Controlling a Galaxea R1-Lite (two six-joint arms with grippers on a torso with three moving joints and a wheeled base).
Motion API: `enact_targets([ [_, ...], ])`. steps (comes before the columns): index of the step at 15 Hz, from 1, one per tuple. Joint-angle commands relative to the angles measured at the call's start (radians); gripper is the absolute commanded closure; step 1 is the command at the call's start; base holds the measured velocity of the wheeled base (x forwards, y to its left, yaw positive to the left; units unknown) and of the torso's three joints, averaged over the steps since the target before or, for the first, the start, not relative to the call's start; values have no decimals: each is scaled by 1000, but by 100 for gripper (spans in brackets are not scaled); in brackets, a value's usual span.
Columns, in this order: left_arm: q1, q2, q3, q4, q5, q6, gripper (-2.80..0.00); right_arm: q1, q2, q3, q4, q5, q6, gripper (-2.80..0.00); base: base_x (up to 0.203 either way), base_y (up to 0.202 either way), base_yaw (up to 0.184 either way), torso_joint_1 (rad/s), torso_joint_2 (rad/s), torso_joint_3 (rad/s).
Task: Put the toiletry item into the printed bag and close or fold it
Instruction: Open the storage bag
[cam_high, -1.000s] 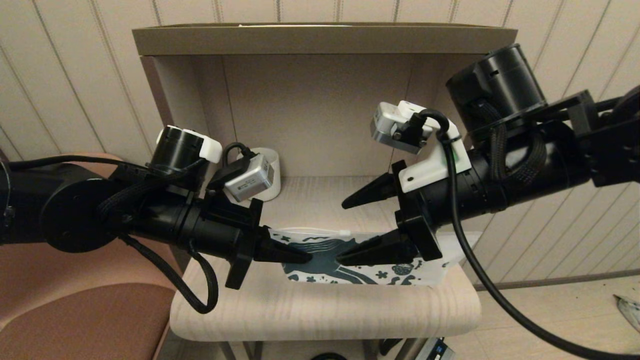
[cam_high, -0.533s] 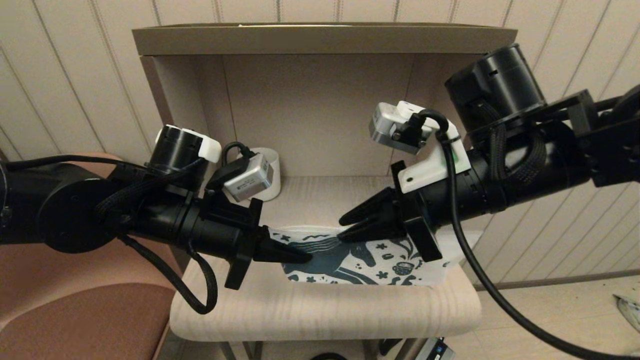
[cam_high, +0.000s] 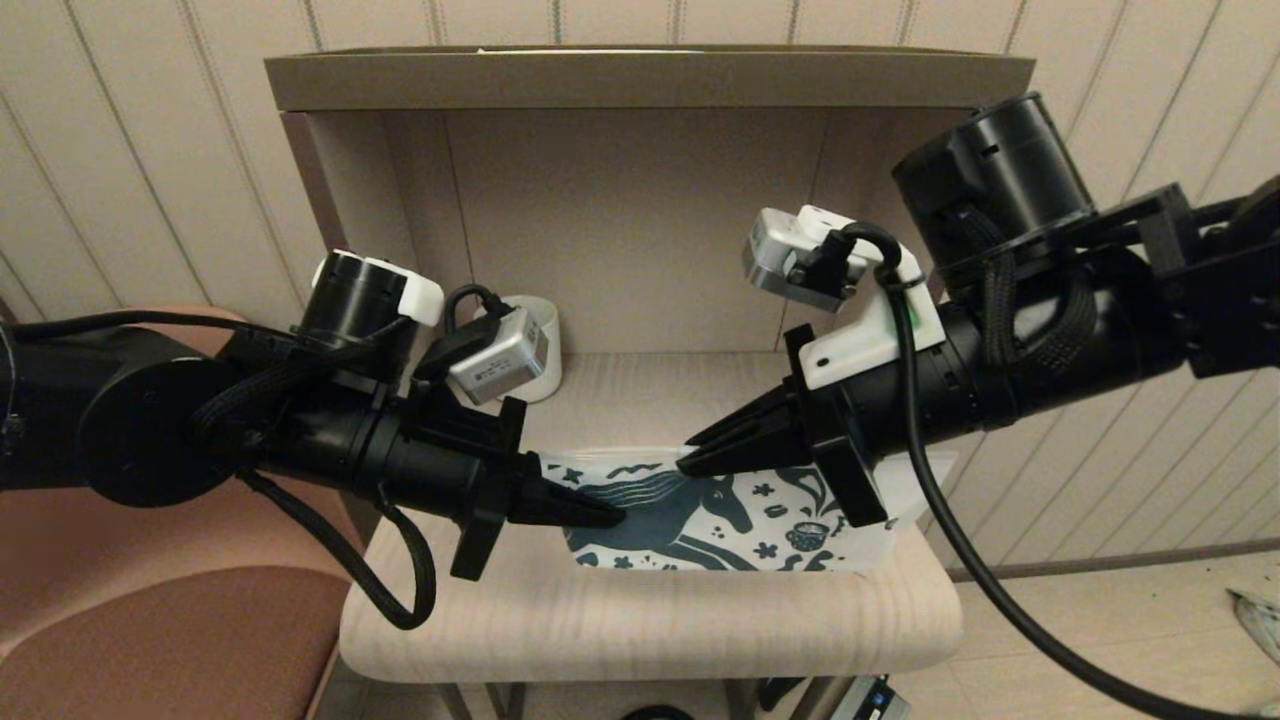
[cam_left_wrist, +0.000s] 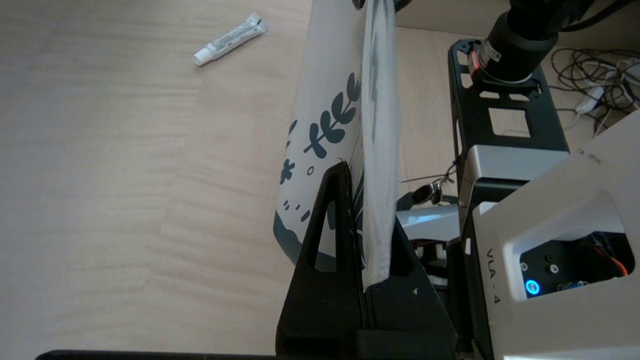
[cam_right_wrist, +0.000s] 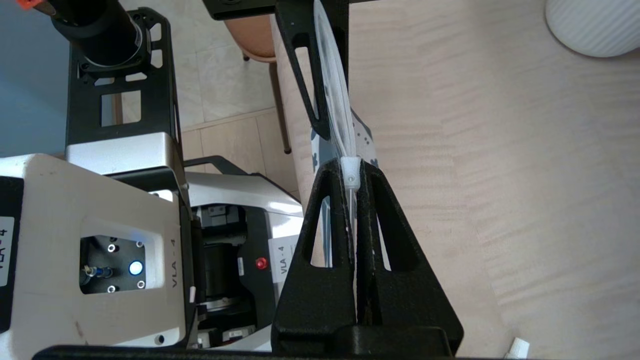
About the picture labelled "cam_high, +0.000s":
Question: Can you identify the white horse print pouch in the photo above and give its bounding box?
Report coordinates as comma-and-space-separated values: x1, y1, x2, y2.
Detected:
540, 447, 956, 573

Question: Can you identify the white ribbed ceramic mug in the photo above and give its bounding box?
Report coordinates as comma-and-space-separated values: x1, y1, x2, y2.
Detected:
500, 295, 563, 404

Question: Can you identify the beige wooden hutch desk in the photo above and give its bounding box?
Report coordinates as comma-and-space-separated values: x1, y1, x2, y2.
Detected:
265, 44, 1036, 720

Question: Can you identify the grey box with blue label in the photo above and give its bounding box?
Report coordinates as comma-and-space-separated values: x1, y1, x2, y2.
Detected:
830, 672, 911, 720

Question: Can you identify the brown upholstered chair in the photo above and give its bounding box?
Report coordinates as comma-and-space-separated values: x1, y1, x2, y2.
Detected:
0, 305, 366, 720

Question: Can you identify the grey crumpled floor object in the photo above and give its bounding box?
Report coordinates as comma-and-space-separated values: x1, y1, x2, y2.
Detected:
1228, 588, 1280, 669

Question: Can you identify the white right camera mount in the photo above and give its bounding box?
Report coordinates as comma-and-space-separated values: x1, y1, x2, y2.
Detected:
798, 205, 946, 391

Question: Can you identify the thick black right camera cable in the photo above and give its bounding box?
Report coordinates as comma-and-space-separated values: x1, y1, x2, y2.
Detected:
815, 222, 1251, 720

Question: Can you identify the black left camera plug cable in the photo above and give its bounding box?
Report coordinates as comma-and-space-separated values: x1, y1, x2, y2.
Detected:
415, 285, 516, 379

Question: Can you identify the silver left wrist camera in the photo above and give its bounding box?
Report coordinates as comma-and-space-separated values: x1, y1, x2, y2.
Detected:
448, 307, 551, 406

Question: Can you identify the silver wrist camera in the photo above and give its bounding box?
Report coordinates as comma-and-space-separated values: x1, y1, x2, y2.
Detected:
448, 307, 551, 406
742, 207, 851, 313

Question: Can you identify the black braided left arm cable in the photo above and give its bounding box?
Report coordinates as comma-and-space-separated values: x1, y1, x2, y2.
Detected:
240, 470, 438, 631

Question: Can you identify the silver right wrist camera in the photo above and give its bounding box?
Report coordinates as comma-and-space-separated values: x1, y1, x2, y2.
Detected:
742, 207, 851, 313

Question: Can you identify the brown wall baseboard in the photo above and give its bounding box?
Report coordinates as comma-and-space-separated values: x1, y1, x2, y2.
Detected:
945, 538, 1280, 583

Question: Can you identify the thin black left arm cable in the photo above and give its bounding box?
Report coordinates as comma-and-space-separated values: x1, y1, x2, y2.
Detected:
0, 308, 301, 339

